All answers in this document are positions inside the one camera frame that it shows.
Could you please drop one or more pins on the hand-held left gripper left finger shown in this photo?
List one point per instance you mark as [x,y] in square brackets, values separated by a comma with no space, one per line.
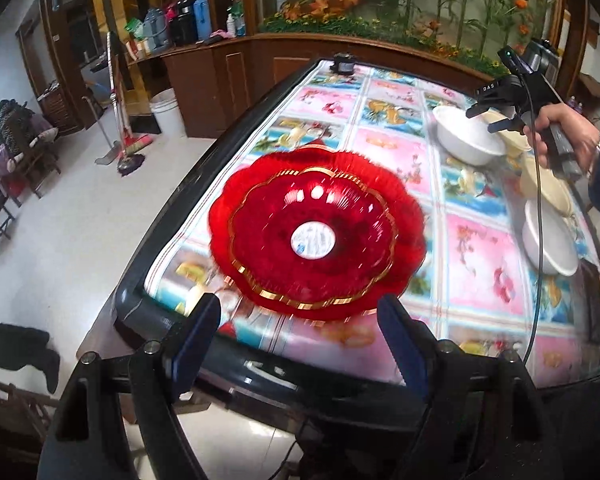
[195,350]

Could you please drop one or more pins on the artificial flower display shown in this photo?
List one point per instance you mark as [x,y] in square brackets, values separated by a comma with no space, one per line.
[405,5]

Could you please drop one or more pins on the white bottle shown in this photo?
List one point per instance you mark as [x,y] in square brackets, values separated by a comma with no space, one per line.
[230,26]

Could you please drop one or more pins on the black phone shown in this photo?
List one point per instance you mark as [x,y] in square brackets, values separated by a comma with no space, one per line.
[596,300]

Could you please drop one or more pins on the pink cloth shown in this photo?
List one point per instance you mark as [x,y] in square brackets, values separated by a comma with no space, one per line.
[219,36]

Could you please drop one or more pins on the person's right hand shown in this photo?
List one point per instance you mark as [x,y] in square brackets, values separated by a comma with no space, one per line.
[577,132]

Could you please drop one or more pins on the wooden wall shelf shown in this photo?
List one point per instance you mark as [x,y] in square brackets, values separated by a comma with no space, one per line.
[596,86]

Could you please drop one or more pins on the purple mop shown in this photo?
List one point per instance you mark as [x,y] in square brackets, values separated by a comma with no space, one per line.
[130,164]

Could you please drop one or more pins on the red gold-trimmed plate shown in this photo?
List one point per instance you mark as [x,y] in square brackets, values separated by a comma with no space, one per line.
[280,240]

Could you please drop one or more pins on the leopard print cloth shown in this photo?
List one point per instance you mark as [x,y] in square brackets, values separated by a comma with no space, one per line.
[15,125]

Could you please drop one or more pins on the red broom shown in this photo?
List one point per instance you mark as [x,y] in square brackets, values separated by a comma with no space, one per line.
[137,142]

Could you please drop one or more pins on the person's dark trouser leg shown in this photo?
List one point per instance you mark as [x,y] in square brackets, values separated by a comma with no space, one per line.
[15,345]

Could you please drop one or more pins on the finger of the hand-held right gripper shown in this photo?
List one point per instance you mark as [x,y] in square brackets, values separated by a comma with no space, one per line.
[485,108]
[505,125]

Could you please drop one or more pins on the small black device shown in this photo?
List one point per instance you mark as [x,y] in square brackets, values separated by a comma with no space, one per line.
[342,64]

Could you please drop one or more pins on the white bucket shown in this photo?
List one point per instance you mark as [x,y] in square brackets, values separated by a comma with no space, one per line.
[167,115]

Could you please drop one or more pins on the grey dustpan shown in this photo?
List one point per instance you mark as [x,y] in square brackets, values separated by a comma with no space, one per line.
[107,155]

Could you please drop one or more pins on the black thermos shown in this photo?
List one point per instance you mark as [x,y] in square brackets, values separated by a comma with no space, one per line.
[182,22]

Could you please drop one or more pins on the green bag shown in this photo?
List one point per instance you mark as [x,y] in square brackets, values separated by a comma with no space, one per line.
[135,29]

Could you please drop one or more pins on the beige ribbed bowl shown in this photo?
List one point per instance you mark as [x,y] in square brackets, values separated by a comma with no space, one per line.
[517,142]
[550,195]

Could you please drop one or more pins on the green bottle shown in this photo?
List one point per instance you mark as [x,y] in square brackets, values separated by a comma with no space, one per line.
[239,19]

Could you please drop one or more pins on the wooden chair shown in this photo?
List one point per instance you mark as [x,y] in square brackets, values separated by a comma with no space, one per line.
[0,200]

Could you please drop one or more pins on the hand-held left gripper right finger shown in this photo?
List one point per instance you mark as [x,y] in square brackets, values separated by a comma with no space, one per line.
[405,350]

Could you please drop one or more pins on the white bowl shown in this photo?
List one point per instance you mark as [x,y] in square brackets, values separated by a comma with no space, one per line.
[460,145]
[555,250]

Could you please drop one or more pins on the fruit-print plastic tablecloth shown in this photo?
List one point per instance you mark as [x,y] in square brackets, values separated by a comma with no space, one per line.
[480,260]

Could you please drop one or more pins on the blue water jug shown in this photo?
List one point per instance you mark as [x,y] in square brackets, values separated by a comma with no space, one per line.
[156,30]

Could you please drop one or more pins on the blue thermos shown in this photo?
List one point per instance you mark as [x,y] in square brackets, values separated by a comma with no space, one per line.
[202,15]

